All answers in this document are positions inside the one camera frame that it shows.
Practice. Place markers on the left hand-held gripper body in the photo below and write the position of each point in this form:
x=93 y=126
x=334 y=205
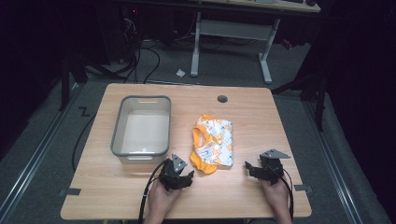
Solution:
x=172 y=173

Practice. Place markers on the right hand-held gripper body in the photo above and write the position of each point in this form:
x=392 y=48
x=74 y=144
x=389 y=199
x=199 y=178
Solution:
x=271 y=168

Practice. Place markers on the orange patterned baby garment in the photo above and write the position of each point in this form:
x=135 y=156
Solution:
x=213 y=143

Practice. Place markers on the grey plastic bin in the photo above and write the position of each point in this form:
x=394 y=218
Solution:
x=142 y=129

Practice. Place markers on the person's left hand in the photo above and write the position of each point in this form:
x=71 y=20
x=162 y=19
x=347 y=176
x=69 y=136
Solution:
x=161 y=197

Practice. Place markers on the person's right hand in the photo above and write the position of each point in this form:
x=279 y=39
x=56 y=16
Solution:
x=275 y=196

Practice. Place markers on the dark metal stand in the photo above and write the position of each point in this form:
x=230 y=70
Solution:
x=67 y=77
x=314 y=93

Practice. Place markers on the crumpled white paper scrap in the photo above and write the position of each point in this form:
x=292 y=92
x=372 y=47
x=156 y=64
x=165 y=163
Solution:
x=180 y=72

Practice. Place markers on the white-legged desk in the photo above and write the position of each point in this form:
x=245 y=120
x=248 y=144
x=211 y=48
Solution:
x=246 y=31

